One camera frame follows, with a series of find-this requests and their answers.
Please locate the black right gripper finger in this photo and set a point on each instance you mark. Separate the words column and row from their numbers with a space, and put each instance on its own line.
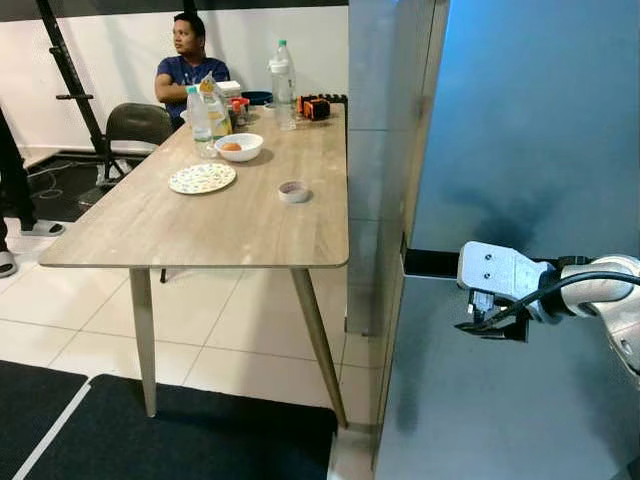
column 500, row 330

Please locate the grey fridge door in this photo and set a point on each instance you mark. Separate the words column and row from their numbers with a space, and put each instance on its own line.
column 480, row 420

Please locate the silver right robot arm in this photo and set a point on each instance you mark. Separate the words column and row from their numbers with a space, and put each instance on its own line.
column 610, row 290

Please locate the dark grey fridge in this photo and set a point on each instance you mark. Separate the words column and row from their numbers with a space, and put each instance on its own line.
column 530, row 130

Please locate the small white tape roll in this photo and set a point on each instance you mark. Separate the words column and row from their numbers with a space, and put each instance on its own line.
column 294, row 199

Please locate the orange black device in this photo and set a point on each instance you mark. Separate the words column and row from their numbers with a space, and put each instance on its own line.
column 318, row 108

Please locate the white bowl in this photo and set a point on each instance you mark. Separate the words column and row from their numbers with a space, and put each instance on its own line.
column 250, row 153

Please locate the tall clear bottle teal cap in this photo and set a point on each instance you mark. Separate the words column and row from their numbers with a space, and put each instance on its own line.
column 290, row 90

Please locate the wooden dining table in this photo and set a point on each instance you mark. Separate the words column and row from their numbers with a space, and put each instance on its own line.
column 200, row 230

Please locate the orange brown food piece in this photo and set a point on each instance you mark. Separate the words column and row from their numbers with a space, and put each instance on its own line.
column 231, row 147

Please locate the floral ceramic plate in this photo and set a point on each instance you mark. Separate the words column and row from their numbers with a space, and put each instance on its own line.
column 202, row 179

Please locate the black floor mat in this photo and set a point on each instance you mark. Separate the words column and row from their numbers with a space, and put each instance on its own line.
column 180, row 435
column 25, row 410

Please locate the small white box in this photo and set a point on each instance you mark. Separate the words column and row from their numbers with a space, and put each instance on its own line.
column 230, row 89

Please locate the man in blue shirt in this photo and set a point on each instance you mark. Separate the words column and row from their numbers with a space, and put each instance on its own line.
column 190, row 75

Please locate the grey brown chair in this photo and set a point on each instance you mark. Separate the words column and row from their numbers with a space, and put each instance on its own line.
column 138, row 122

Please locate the person in black trousers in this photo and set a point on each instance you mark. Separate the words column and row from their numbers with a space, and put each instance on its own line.
column 12, row 170

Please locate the black metal rack frame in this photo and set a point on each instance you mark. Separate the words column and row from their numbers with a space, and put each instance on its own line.
column 82, row 97

